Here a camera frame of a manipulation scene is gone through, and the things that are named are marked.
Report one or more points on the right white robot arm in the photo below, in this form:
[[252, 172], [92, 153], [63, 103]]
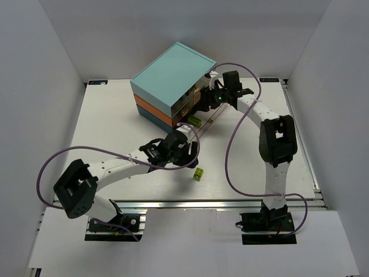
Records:
[[277, 136]]

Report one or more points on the right blue label sticker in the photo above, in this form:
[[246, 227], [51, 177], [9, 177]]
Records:
[[269, 80]]

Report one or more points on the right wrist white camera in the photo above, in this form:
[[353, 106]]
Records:
[[212, 77]]

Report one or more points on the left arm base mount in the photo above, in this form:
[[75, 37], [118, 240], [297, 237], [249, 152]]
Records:
[[125, 227]]

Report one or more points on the blue label sticker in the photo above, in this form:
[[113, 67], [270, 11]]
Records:
[[269, 80], [97, 82]]

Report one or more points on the teal orange drawer cabinet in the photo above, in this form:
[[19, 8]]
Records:
[[167, 90]]

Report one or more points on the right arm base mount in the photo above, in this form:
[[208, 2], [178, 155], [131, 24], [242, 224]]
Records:
[[267, 227]]

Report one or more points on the wrist white camera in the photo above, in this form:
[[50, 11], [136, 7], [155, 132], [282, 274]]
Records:
[[212, 77], [187, 130]]

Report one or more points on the large clear bottom drawer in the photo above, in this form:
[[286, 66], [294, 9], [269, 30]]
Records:
[[208, 119]]

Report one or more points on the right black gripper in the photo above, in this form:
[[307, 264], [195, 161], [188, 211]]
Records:
[[205, 98]]

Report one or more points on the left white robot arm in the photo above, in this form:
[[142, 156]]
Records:
[[77, 187]]

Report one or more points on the lime patterned lego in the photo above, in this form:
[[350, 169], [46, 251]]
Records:
[[198, 174]]

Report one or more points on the lime 2x3 lego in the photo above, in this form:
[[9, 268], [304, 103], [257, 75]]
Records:
[[195, 121]]

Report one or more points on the left blue label sticker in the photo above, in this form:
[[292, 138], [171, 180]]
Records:
[[97, 82]]

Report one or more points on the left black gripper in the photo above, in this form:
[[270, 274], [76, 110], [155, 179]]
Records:
[[186, 154]]

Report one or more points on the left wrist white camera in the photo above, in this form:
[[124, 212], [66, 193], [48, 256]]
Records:
[[187, 130]]

